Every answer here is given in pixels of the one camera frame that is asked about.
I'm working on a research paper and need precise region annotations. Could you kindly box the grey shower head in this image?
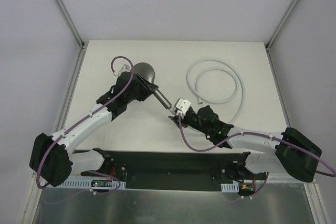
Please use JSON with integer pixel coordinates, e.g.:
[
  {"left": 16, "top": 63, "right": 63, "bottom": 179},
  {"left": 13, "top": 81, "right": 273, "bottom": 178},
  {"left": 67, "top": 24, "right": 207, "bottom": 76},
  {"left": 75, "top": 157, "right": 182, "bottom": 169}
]
[{"left": 134, "top": 62, "right": 172, "bottom": 110}]

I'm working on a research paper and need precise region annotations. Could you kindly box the white shower hose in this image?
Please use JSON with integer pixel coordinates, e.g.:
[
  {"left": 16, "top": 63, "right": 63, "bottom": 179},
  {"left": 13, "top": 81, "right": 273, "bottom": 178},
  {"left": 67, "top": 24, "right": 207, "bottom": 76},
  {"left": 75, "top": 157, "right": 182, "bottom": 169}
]
[{"left": 167, "top": 58, "right": 246, "bottom": 125}]

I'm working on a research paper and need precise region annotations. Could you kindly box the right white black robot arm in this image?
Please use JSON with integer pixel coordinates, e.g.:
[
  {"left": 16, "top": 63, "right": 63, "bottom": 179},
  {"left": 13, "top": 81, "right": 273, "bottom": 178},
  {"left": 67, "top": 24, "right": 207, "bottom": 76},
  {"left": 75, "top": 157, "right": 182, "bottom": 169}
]
[{"left": 169, "top": 105, "right": 322, "bottom": 183}]

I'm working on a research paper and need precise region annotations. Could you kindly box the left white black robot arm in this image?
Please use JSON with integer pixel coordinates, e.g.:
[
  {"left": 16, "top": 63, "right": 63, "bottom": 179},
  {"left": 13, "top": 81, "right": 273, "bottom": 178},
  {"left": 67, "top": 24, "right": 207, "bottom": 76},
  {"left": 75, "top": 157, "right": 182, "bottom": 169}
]
[{"left": 29, "top": 72, "right": 158, "bottom": 189}]

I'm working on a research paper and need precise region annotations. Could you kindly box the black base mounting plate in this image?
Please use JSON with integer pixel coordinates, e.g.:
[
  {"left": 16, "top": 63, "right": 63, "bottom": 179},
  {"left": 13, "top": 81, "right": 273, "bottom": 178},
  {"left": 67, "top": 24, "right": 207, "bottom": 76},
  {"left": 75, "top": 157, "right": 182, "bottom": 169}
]
[{"left": 78, "top": 150, "right": 267, "bottom": 192}]

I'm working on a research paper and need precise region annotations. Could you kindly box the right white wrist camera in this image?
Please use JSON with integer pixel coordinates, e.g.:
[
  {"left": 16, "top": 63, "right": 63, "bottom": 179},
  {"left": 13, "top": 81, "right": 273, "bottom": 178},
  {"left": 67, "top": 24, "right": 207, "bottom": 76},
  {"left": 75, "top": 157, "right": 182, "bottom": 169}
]
[{"left": 175, "top": 98, "right": 191, "bottom": 116}]

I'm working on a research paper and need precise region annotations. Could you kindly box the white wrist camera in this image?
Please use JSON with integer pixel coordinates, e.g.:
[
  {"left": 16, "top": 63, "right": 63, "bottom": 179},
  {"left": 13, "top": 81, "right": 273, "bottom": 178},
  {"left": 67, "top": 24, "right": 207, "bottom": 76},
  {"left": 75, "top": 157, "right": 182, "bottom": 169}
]
[
  {"left": 118, "top": 64, "right": 131, "bottom": 76},
  {"left": 175, "top": 98, "right": 191, "bottom": 116}
]

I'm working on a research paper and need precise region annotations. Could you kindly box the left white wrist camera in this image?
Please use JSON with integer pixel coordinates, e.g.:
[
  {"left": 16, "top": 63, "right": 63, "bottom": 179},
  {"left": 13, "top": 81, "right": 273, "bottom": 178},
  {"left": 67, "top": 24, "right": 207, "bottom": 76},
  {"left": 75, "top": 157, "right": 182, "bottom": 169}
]
[{"left": 118, "top": 64, "right": 131, "bottom": 76}]

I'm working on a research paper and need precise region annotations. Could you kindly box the right white cable duct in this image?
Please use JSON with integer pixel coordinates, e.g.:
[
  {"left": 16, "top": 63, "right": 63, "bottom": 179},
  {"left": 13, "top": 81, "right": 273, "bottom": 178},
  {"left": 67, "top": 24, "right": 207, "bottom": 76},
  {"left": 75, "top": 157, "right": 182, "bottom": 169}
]
[{"left": 220, "top": 182, "right": 239, "bottom": 193}]

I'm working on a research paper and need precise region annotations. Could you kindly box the white cable duct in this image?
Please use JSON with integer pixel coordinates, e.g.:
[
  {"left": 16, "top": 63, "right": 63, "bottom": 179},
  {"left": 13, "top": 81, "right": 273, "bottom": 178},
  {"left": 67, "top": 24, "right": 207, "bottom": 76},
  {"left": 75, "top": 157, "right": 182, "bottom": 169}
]
[
  {"left": 220, "top": 182, "right": 239, "bottom": 193},
  {"left": 58, "top": 178, "right": 126, "bottom": 190}
]

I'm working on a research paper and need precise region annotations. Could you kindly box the left aluminium frame post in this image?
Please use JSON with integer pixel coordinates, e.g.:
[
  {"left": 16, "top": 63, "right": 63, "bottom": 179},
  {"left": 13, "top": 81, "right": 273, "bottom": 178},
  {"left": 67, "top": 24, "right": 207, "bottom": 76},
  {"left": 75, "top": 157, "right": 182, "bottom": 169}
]
[{"left": 54, "top": 0, "right": 86, "bottom": 49}]

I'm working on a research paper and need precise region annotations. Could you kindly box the aluminium frame post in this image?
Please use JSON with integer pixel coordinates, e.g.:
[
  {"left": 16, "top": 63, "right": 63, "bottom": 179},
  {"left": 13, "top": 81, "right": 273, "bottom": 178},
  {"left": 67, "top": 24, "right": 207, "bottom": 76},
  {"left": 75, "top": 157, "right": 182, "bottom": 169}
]
[
  {"left": 265, "top": 0, "right": 301, "bottom": 51},
  {"left": 54, "top": 0, "right": 86, "bottom": 49}
]

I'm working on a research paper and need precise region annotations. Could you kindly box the right aluminium frame post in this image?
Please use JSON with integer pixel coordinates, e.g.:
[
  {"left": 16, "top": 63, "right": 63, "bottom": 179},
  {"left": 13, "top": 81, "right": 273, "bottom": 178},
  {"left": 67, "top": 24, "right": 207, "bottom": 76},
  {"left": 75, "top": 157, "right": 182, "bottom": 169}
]
[{"left": 265, "top": 0, "right": 301, "bottom": 51}]

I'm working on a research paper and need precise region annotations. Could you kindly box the left white cable duct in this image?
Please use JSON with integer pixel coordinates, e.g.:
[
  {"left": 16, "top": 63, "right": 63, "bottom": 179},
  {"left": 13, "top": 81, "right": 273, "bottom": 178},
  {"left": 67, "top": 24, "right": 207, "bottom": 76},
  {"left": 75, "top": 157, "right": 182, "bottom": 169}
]
[{"left": 58, "top": 178, "right": 126, "bottom": 190}]

